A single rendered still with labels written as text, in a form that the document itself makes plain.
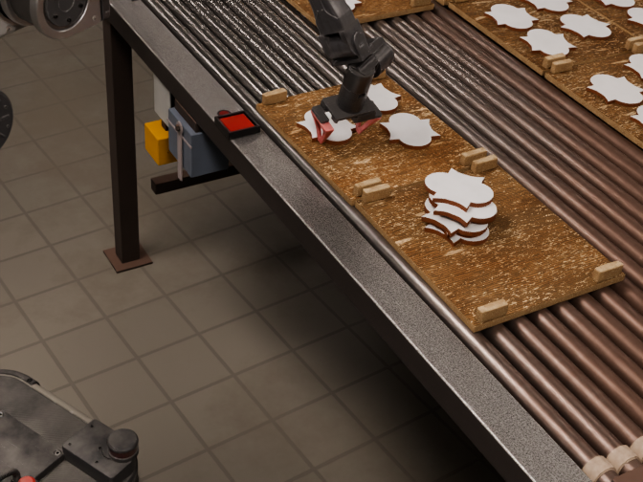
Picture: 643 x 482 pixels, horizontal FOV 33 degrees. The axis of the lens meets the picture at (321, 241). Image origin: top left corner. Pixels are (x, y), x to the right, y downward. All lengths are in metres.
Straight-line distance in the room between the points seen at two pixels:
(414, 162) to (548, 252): 0.37
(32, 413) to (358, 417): 0.88
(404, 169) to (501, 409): 0.67
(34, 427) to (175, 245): 1.08
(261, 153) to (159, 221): 1.37
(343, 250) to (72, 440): 0.85
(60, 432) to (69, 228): 1.14
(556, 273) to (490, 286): 0.14
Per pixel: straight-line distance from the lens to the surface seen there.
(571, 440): 1.78
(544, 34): 2.89
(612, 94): 2.67
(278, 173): 2.26
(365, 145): 2.33
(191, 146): 2.54
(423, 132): 2.38
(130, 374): 3.10
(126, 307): 3.31
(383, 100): 2.48
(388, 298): 1.96
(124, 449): 2.48
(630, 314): 2.05
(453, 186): 2.12
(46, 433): 2.65
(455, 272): 2.01
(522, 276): 2.04
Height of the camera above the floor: 2.18
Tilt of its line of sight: 37 degrees down
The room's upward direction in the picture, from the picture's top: 5 degrees clockwise
